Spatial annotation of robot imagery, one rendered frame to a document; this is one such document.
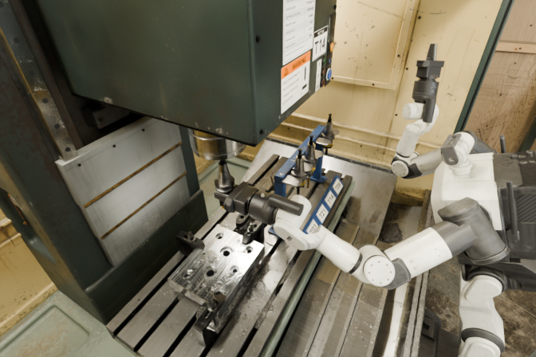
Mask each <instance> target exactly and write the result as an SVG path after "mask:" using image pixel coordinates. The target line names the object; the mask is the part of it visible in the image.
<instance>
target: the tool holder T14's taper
mask: <svg viewBox="0 0 536 357"><path fill-rule="evenodd" d="M217 182H218V184H220V185H227V184H229V183H231V174H230V172H229V168H228V166H227V162H226V163H225V164H224V165H221V164H220V163H219V167H218V179H217Z"/></svg>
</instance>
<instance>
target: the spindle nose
mask: <svg viewBox="0 0 536 357"><path fill-rule="evenodd" d="M188 134H189V139H190V143H191V147H192V150H193V152H194V153H195V155H197V156H198V157H200V158H202V159H206V160H214V161H217V160H224V159H230V158H233V157H235V156H236V155H239V154H240V153H241V152H243V151H244V150H245V148H246V145H245V144H242V143H237V142H235V141H231V140H229V139H224V138H220V137H218V136H214V135H209V134H207V133H203V132H201V131H196V130H192V129H190V128H188Z"/></svg>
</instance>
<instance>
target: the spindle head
mask: <svg viewBox="0 0 536 357"><path fill-rule="evenodd" d="M33 3H34V5H35V8H36V10H37V13H38V15H39V18H40V19H41V23H42V25H43V27H44V29H45V32H46V35H47V37H48V39H49V42H50V44H51V46H52V49H53V52H54V54H55V56H56V58H57V62H58V64H59V66H60V68H61V71H62V73H63V76H64V78H65V81H66V83H67V85H68V87H69V91H70V92H71V93H72V95H74V96H79V97H81V98H85V99H87V100H92V101H96V102H98V103H102V104H107V105H109V106H113V107H115V108H120V109H124V110H126V111H130V112H134V113H137V114H140V115H143V116H148V117H151V118H154V119H157V120H162V121H165V122H168V123H171V124H176V125H179V126H182V127H185V128H190V129H192V130H196V131H201V132H203V133H207V134H209V135H214V136H218V137H220V138H224V139H229V140H231V141H235V142H237V143H242V144H245V145H248V146H251V147H256V146H257V145H258V144H259V143H260V142H262V141H263V140H264V139H265V138H266V137H267V136H268V135H269V134H270V133H271V132H272V131H273V130H274V129H275V128H276V127H278V126H279V125H280V124H281V123H282V122H283V121H284V120H286V119H287V118H288V117H289V116H290V115H291V114H292V113H293V112H295V111H296V110H297V109H298V108H299V107H300V106H301V105H302V104H304V103H305V102H306V101H307V100H308V99H309V98H310V97H311V96H312V95H313V94H314V93H315V86H316V75H317V62H318V61H319V60H320V59H321V70H322V68H323V67H325V68H326V63H325V65H324V66H323V65H322V58H323V56H326V60H327V50H328V40H329V22H330V15H331V14H334V13H336V8H337V0H315V11H314V24H313V31H314V32H315V31H317V30H319V29H321V28H323V27H325V26H328V32H327V42H326V51H325V53H323V54H322V55H321V56H320V57H318V58H317V59H315V60H314V61H312V52H313V48H312V49H309V50H308V51H306V52H304V53H303V54H301V55H300V56H302V55H304V54H305V53H308V52H309V51H310V61H309V89H308V92H307V93H306V94H305V95H303V96H302V97H301V98H300V99H299V100H297V101H296V102H295V103H294V104H292V105H291V106H290V107H289V108H288V109H286V110H285V111H284V112H283V113H282V114H281V102H282V68H283V67H284V66H286V65H288V64H289V63H291V62H292V61H294V60H296V59H298V58H299V57H300V56H298V57H296V58H294V59H293V60H292V61H290V62H288V63H286V64H285V65H283V0H33Z"/></svg>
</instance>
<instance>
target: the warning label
mask: <svg viewBox="0 0 536 357"><path fill-rule="evenodd" d="M309 61H310V51H309V52H308V53H305V54H304V55H302V56H300V57H299V58H298V59H296V60H294V61H292V62H291V63H289V64H288V65H286V66H284V67H283V68H282V102H281V114H282V113H283V112H284V111H285V110H286V109H288V108H289V107H290V106H291V105H292V104H294V103H295V102H296V101H297V100H299V99H300V98H301V97H302V96H303V95H305V94H306V93H307V92H308V89H309Z"/></svg>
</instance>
